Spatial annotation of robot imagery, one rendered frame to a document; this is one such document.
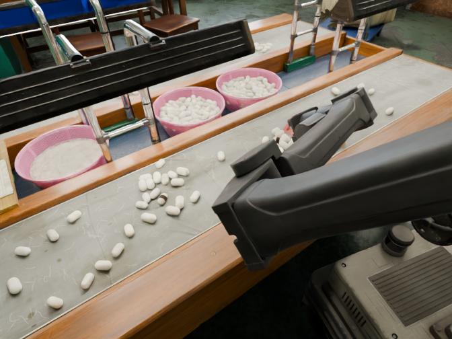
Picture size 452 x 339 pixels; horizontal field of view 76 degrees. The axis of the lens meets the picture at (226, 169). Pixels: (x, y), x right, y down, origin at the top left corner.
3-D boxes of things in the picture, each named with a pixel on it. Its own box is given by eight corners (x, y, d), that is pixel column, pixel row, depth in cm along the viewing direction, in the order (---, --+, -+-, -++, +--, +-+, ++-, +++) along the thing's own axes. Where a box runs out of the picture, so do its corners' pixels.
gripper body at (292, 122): (285, 120, 75) (304, 114, 68) (312, 107, 79) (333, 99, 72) (294, 143, 76) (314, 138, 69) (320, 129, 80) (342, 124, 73)
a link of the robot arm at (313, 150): (296, 239, 33) (251, 157, 32) (261, 242, 37) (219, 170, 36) (384, 120, 62) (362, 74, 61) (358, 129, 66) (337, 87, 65)
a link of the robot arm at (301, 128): (378, 120, 61) (360, 84, 60) (345, 146, 57) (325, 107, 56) (336, 133, 72) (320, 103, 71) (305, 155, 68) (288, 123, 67)
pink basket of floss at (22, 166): (130, 151, 102) (123, 129, 95) (89, 210, 83) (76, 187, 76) (64, 142, 106) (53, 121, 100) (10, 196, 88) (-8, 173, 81)
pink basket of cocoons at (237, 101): (292, 105, 121) (296, 84, 114) (242, 128, 110) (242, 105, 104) (253, 82, 137) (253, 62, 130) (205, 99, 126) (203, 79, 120)
